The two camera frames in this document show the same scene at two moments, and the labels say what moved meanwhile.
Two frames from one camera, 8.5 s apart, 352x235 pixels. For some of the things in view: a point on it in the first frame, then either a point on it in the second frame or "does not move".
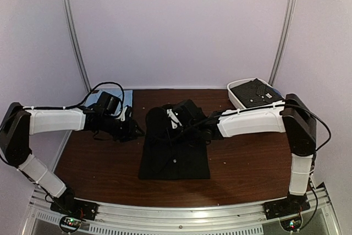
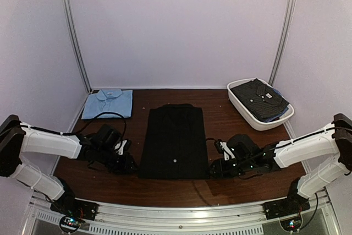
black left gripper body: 119,132 → 115,165
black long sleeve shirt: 170,153 does not move
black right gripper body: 190,134 → 243,166
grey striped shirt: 255,92 does not move
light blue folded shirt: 125,96 does not move
